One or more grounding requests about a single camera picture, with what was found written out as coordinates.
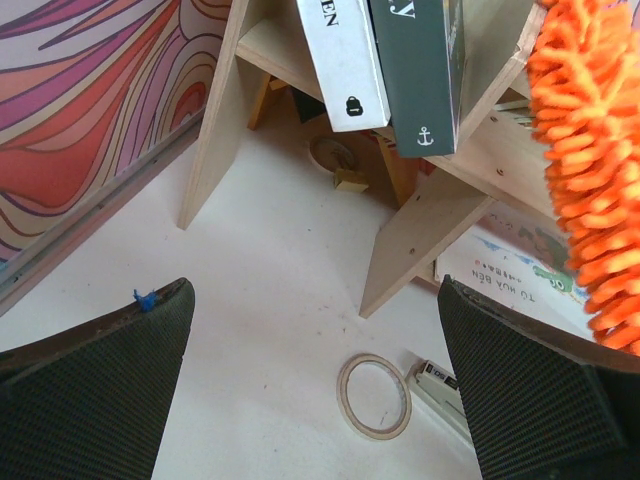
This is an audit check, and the spiral notebook under shelf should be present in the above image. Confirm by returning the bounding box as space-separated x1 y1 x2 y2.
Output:
434 202 593 341

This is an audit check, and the orange chenille duster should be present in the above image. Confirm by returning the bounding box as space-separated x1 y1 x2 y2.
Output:
526 1 639 355

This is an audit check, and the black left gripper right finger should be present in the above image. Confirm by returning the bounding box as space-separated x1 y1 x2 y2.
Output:
437 276 639 479

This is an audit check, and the masking tape roll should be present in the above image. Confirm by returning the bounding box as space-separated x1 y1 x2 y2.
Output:
336 353 413 442

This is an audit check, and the wooden bookshelf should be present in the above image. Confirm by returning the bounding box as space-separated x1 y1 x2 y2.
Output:
178 0 555 318

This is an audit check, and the white book under top book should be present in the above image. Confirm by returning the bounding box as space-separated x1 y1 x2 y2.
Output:
296 0 390 132

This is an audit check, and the small yellow block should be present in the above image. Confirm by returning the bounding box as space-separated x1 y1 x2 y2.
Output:
333 169 369 193

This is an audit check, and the black white Twins story book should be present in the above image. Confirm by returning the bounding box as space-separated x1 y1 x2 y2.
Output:
369 0 465 158

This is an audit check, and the silver black stapler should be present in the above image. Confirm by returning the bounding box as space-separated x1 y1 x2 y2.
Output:
406 360 473 446

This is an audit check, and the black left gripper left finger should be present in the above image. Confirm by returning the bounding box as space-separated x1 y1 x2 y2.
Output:
1 278 195 479

